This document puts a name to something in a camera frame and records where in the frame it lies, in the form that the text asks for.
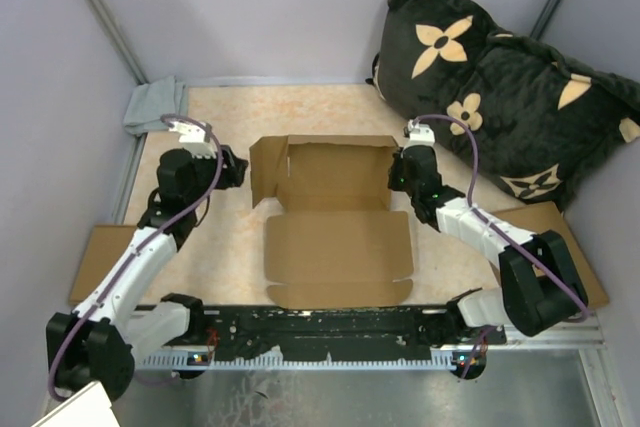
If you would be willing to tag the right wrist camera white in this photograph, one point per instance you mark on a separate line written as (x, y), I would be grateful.
(418, 134)

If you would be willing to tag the brown cardboard box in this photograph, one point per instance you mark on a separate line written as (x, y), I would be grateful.
(337, 243)

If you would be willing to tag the folded cardboard box left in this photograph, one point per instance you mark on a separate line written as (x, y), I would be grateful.
(105, 246)

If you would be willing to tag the grey folded cloth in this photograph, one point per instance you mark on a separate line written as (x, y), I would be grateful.
(149, 102)

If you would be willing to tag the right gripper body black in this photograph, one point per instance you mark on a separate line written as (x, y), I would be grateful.
(398, 179)

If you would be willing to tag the folded cardboard box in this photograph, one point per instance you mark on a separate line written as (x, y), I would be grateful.
(545, 216)
(105, 246)

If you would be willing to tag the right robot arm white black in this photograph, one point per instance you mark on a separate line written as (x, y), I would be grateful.
(539, 283)

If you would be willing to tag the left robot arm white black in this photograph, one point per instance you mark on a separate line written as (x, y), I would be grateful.
(125, 272)

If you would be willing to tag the aluminium rail frame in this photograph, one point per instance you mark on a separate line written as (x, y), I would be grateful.
(464, 362)

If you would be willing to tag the folded cardboard box right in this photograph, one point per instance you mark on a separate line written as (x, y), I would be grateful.
(545, 216)

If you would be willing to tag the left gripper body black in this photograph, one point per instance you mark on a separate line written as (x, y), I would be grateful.
(227, 177)

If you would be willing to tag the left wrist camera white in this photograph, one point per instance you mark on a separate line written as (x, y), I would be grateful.
(198, 141)

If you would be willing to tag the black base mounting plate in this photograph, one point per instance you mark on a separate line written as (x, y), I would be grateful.
(367, 334)

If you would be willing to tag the black floral plush pillow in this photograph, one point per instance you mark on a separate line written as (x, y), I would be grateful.
(538, 123)

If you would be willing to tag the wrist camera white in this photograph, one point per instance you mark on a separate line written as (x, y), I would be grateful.
(418, 134)
(198, 141)

